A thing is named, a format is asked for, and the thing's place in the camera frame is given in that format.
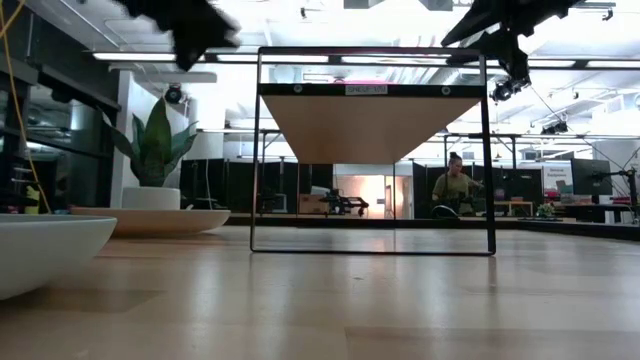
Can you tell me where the person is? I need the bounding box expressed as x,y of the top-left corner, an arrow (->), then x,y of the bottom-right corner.
432,151 -> 485,220

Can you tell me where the pale green plate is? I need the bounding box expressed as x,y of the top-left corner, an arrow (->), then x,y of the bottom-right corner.
0,213 -> 119,302

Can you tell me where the black background monitor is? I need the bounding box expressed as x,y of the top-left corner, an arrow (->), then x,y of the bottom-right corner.
571,158 -> 614,197

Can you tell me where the black aluminium rig frame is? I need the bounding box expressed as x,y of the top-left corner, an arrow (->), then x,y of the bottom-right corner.
227,213 -> 640,242

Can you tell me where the white sign board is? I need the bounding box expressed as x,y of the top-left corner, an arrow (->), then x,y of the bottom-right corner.
541,164 -> 574,194

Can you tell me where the black ceiling-mounted camera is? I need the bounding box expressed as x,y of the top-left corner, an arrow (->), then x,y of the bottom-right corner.
540,120 -> 570,136
163,83 -> 184,106

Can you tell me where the green snake plant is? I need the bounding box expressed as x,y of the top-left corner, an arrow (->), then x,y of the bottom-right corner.
102,96 -> 200,189

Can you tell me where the wooden background table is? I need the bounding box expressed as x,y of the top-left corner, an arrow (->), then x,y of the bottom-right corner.
493,199 -> 535,218

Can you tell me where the beige plate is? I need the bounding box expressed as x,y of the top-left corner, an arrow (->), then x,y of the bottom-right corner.
69,206 -> 232,238

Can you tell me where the black partition wall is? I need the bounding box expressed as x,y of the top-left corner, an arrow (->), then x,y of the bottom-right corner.
179,158 -> 335,215

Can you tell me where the black background cart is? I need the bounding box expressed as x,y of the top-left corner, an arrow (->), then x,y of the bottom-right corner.
319,188 -> 371,218

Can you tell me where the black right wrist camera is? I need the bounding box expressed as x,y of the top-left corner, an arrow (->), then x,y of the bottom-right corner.
490,29 -> 532,104

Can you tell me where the white shelf label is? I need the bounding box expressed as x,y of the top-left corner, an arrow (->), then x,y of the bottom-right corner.
344,84 -> 389,97

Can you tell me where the white plant pot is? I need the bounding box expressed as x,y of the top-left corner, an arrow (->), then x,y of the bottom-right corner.
121,186 -> 182,211

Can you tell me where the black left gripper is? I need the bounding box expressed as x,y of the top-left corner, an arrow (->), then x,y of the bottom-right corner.
117,0 -> 242,71

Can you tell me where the yellow cable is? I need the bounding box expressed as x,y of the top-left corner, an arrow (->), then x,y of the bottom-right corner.
0,0 -> 53,215

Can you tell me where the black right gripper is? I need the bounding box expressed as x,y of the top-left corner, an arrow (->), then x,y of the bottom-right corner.
440,0 -> 584,51

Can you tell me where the dark shelving unit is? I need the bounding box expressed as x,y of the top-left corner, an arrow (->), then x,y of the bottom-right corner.
0,0 -> 122,216

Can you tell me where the wooden shelf black metal frame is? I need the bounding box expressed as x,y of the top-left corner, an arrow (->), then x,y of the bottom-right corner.
249,46 -> 497,257

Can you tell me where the cardboard box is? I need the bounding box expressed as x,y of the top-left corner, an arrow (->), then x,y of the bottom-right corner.
298,193 -> 331,216

